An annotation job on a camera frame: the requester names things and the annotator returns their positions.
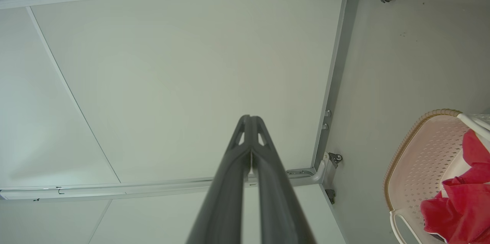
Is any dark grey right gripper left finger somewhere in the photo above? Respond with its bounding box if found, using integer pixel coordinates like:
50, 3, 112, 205
186, 115, 252, 244

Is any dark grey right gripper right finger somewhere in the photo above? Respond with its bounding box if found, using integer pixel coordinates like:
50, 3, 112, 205
252, 116, 317, 244

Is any red sports jersey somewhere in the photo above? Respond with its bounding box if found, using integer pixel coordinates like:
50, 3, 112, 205
420, 171, 490, 244

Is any red garment with white stripe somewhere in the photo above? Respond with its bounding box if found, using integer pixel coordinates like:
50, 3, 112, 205
462, 129, 490, 174

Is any grey partition foot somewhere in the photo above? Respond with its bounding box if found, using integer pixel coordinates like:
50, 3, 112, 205
311, 151, 330, 183

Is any white partition panel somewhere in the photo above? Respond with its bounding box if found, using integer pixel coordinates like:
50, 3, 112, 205
0, 0, 360, 195

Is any white perforated laundry basket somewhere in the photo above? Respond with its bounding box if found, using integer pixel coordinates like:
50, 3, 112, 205
384, 109, 490, 244

